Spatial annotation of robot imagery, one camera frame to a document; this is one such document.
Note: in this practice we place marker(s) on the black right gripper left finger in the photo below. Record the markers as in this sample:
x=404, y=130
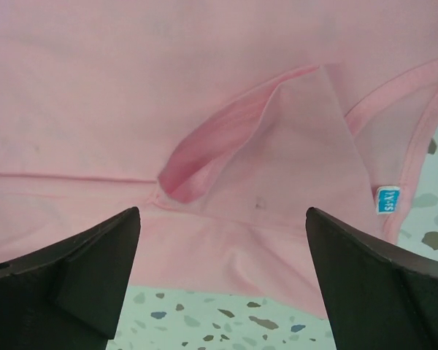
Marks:
x=69, y=295

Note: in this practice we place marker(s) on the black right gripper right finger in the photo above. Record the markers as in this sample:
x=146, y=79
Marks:
x=377, y=296

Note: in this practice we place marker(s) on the pink t shirt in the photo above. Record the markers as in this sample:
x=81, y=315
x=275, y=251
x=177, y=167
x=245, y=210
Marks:
x=222, y=122

